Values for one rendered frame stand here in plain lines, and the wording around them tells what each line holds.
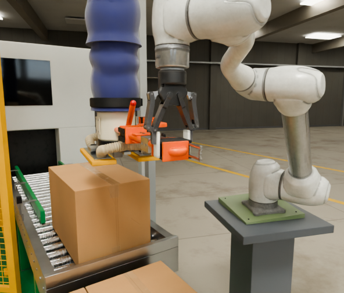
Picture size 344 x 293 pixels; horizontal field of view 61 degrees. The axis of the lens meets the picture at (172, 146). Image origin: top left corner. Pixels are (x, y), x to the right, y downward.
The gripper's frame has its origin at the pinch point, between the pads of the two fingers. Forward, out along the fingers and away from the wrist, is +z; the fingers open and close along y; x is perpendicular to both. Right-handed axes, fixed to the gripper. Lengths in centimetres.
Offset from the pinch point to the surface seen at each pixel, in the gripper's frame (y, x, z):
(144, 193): -16, -72, 37
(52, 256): 32, -87, 71
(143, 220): -15, -71, 52
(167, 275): -18, -45, 70
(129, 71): -3, -50, -24
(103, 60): 8, -51, -28
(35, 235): 40, -104, 65
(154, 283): -10, -42, 70
